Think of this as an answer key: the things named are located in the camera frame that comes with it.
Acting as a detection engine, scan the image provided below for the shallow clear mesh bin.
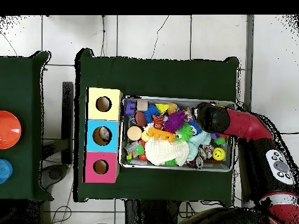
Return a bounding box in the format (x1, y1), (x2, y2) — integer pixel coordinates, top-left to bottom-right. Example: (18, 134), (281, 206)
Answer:
(120, 95), (236, 173)

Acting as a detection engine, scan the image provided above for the wooden box with three holes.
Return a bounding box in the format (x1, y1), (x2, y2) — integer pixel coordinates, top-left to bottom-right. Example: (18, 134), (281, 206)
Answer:
(84, 86), (123, 184)

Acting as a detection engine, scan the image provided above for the blue spiky ball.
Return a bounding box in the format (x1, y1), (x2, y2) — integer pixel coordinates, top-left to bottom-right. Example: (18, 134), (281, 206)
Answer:
(142, 104), (161, 124)

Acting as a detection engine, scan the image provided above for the orange toy building block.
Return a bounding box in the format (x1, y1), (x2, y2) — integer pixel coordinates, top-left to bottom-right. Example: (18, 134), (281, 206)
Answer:
(147, 127), (177, 143)

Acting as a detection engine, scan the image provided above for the toy hamburger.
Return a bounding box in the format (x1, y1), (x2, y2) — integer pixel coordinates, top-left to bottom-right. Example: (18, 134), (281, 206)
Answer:
(126, 125), (143, 142)

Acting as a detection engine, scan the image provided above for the purple spiky ball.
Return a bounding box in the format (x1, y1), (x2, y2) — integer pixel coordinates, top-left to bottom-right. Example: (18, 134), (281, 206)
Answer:
(163, 111), (187, 133)

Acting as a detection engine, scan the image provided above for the purple toy block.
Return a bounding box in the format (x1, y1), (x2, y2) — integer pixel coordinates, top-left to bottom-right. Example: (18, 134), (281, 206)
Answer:
(124, 101), (137, 116)

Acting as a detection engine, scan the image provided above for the cream knitted cloth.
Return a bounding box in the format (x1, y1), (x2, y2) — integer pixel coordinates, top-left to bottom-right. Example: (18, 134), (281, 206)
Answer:
(144, 136), (190, 167)

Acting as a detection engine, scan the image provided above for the green spiky ball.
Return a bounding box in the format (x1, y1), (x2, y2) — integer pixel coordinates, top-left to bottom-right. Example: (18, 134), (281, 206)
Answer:
(175, 122), (194, 142)

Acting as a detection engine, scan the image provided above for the dark green table cloth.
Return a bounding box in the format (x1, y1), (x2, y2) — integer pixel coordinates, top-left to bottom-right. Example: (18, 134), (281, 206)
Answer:
(74, 48), (241, 207)
(0, 50), (53, 202)

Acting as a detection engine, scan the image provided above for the yellow smiley face ball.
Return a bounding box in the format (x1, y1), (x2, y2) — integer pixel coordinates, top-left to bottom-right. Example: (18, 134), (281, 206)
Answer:
(211, 146), (227, 162)

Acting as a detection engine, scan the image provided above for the orange round disc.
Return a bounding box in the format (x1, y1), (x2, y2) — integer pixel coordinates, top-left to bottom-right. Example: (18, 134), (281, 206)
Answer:
(0, 110), (22, 150)

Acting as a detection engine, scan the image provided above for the blue round disc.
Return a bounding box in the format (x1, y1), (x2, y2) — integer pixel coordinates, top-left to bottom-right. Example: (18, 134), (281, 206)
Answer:
(0, 158), (13, 184)

